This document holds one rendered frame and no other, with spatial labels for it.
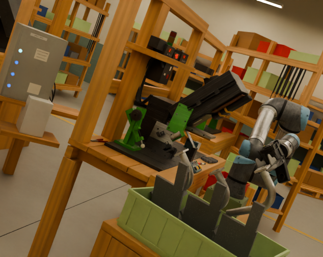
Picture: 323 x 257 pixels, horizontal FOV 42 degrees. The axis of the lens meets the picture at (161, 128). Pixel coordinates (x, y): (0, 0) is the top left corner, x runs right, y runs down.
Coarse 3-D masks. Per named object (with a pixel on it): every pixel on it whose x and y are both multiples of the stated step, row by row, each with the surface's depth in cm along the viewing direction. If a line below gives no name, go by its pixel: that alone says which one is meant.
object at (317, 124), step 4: (304, 88) 1055; (300, 96) 1059; (312, 96) 1050; (316, 100) 1043; (320, 100) 1040; (312, 112) 1054; (312, 116) 1055; (308, 120) 1055; (316, 120) 1076; (320, 120) 1048; (312, 124) 1048; (316, 124) 1045; (320, 144) 1081; (308, 148) 1053; (316, 152) 1047; (320, 152) 1045; (300, 160) 1107; (300, 164) 1069; (312, 168) 1060; (316, 168) 1096
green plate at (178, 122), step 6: (180, 108) 298; (186, 108) 297; (174, 114) 298; (180, 114) 297; (186, 114) 296; (174, 120) 297; (180, 120) 296; (186, 120) 295; (168, 126) 298; (174, 126) 296; (180, 126) 295; (174, 132) 296
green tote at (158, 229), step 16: (128, 192) 180; (144, 192) 189; (128, 208) 180; (144, 208) 175; (160, 208) 171; (128, 224) 179; (144, 224) 174; (160, 224) 170; (176, 224) 166; (144, 240) 173; (160, 240) 170; (176, 240) 166; (192, 240) 162; (208, 240) 158; (256, 240) 189; (272, 240) 186; (176, 256) 165; (192, 256) 161; (208, 256) 158; (224, 256) 154; (256, 256) 189; (272, 256) 185
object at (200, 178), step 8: (200, 160) 328; (224, 160) 368; (176, 168) 273; (208, 168) 311; (216, 168) 341; (152, 176) 236; (168, 176) 246; (200, 176) 295; (152, 184) 236; (192, 184) 280; (200, 184) 306
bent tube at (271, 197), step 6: (258, 168) 163; (264, 168) 158; (264, 174) 159; (264, 180) 160; (270, 180) 159; (270, 186) 159; (270, 192) 159; (270, 198) 160; (264, 204) 162; (270, 204) 161; (228, 210) 173; (234, 210) 171; (240, 210) 169; (246, 210) 167
